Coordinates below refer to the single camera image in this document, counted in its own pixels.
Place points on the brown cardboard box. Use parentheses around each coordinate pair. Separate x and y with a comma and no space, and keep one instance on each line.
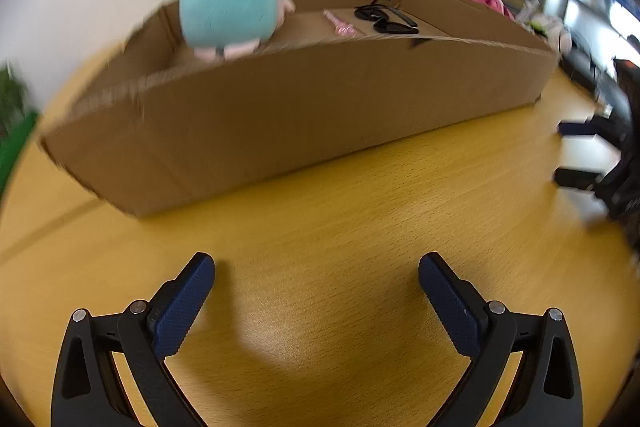
(300,107)

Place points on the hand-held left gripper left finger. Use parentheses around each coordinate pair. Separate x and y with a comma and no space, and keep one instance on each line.
(182,307)

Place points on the pink flower-topped pen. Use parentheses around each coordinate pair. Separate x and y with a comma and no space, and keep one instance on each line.
(341,26)

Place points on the white phone stand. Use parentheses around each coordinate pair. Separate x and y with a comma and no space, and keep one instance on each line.
(550,27)

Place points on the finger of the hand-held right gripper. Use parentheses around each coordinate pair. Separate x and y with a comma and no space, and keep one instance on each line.
(575,179)
(577,128)

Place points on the potted green plant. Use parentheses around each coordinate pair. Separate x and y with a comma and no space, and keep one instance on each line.
(11,94)

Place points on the pig plush toy teal shirt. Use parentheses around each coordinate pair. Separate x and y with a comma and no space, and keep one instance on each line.
(225,7)

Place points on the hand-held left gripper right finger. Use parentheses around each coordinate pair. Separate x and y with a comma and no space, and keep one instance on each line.
(450,307)

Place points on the black sunglasses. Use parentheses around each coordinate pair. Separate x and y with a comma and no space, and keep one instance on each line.
(392,26)

